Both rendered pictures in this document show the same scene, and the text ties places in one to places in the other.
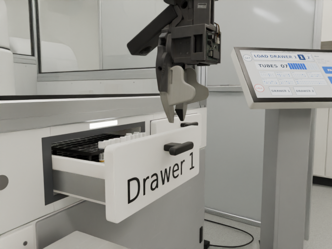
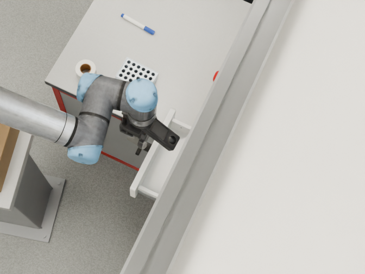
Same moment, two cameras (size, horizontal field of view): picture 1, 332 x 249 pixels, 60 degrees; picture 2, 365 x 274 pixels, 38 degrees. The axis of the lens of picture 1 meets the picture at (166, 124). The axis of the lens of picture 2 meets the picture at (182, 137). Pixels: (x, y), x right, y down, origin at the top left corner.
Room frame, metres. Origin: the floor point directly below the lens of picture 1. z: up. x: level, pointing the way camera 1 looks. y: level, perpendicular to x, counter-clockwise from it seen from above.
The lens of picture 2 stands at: (0.99, -0.08, 2.48)
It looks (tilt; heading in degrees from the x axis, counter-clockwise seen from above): 71 degrees down; 161
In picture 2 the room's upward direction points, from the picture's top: 14 degrees clockwise
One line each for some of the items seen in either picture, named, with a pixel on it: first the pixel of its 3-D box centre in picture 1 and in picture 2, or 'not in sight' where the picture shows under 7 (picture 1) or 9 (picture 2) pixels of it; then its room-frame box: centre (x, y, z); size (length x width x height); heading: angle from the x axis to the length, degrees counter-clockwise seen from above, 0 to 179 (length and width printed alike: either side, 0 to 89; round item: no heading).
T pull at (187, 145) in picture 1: (176, 147); (145, 145); (0.50, -0.02, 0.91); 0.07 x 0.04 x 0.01; 150
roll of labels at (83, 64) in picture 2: not in sight; (86, 70); (0.17, -0.20, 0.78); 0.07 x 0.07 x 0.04
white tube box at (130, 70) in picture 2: not in sight; (137, 76); (0.20, -0.02, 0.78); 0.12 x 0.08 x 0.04; 58
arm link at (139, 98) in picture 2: not in sight; (140, 99); (0.49, -0.03, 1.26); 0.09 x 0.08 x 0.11; 72
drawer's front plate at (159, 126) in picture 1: (179, 135); not in sight; (0.85, -0.04, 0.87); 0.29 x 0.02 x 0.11; 150
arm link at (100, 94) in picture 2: not in sight; (100, 97); (0.48, -0.13, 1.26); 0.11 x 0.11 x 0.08; 72
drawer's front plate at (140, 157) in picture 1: (162, 163); (152, 153); (0.51, 0.01, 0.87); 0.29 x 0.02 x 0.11; 150
